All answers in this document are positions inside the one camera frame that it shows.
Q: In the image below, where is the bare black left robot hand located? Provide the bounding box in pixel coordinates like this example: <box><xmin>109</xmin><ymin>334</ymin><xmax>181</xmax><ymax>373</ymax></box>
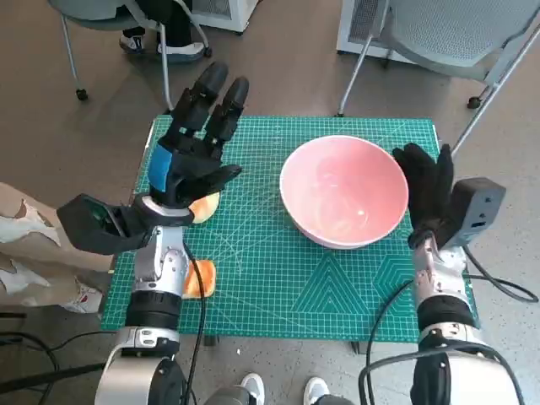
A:
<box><xmin>148</xmin><ymin>62</ymin><xmax>251</xmax><ymax>208</ymax></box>

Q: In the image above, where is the white cabinet with grey panel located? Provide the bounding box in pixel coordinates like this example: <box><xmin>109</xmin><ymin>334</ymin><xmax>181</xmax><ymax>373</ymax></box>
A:
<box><xmin>192</xmin><ymin>0</ymin><xmax>254</xmax><ymax>33</ymax></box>

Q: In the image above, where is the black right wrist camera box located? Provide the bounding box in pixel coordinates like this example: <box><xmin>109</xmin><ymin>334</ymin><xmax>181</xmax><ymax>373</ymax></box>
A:
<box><xmin>440</xmin><ymin>176</ymin><xmax>507</xmax><ymax>250</ymax></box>

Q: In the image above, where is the person in beige trousers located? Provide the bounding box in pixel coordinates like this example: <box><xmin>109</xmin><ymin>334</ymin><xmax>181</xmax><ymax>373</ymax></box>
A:
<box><xmin>0</xmin><ymin>181</ymin><xmax>113</xmax><ymax>314</ymax></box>

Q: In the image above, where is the black floor cable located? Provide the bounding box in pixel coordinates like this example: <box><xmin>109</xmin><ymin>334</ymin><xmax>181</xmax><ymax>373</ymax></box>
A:
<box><xmin>0</xmin><ymin>331</ymin><xmax>123</xmax><ymax>381</ymax></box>

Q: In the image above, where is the round toy bread bun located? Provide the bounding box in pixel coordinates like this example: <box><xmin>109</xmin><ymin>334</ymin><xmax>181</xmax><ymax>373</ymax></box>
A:
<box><xmin>189</xmin><ymin>192</ymin><xmax>221</xmax><ymax>224</ymax></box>

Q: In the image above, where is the green cutting mat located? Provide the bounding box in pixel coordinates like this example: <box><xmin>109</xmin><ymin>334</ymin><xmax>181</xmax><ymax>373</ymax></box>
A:
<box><xmin>100</xmin><ymin>116</ymin><xmax>481</xmax><ymax>343</ymax></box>

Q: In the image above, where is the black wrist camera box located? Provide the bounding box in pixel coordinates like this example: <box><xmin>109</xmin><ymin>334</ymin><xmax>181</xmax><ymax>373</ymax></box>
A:
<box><xmin>56</xmin><ymin>193</ymin><xmax>153</xmax><ymax>256</ymax></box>
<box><xmin>440</xmin><ymin>176</ymin><xmax>507</xmax><ymax>250</ymax></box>

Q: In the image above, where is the white shoe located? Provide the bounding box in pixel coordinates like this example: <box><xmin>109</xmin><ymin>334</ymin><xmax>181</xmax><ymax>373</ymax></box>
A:
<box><xmin>303</xmin><ymin>376</ymin><xmax>331</xmax><ymax>405</ymax></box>
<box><xmin>240</xmin><ymin>372</ymin><xmax>266</xmax><ymax>405</ymax></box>

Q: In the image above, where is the grey chair with solid seat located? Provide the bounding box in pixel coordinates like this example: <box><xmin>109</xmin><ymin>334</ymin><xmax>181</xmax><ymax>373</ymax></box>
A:
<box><xmin>48</xmin><ymin>0</ymin><xmax>214</xmax><ymax>114</ymax></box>

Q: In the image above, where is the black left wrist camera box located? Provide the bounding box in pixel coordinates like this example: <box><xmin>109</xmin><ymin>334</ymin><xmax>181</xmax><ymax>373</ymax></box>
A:
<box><xmin>56</xmin><ymin>193</ymin><xmax>153</xmax><ymax>256</ymax></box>

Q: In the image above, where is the pink bowl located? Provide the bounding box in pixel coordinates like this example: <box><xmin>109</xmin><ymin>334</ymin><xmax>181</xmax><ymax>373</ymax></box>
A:
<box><xmin>279</xmin><ymin>134</ymin><xmax>409</xmax><ymax>251</ymax></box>

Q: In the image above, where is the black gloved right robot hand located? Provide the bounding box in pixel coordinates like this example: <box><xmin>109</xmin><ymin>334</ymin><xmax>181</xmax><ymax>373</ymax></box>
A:
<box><xmin>391</xmin><ymin>143</ymin><xmax>463</xmax><ymax>248</ymax></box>

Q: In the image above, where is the white perforated cabinet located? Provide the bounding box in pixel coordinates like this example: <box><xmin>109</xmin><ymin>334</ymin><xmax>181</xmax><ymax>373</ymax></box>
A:
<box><xmin>336</xmin><ymin>0</ymin><xmax>417</xmax><ymax>64</ymax></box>

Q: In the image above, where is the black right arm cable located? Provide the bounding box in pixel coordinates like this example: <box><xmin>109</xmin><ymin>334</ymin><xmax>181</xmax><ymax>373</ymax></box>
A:
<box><xmin>358</xmin><ymin>352</ymin><xmax>524</xmax><ymax>405</ymax></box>
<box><xmin>363</xmin><ymin>247</ymin><xmax>540</xmax><ymax>405</ymax></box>

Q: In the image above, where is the rectangular toy toast bread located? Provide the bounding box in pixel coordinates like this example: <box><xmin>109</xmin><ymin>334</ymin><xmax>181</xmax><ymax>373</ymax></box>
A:
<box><xmin>181</xmin><ymin>259</ymin><xmax>218</xmax><ymax>300</ymax></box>

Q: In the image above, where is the black floor bar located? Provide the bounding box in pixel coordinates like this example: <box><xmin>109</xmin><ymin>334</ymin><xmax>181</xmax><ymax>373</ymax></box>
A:
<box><xmin>0</xmin><ymin>361</ymin><xmax>109</xmax><ymax>393</ymax></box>

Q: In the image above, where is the grey mesh chair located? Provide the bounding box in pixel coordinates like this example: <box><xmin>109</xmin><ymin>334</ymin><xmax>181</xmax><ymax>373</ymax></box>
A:
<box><xmin>336</xmin><ymin>0</ymin><xmax>540</xmax><ymax>156</ymax></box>

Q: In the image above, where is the seated person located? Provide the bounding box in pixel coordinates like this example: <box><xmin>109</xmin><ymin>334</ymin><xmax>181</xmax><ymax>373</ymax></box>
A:
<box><xmin>119</xmin><ymin>0</ymin><xmax>206</xmax><ymax>58</ymax></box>

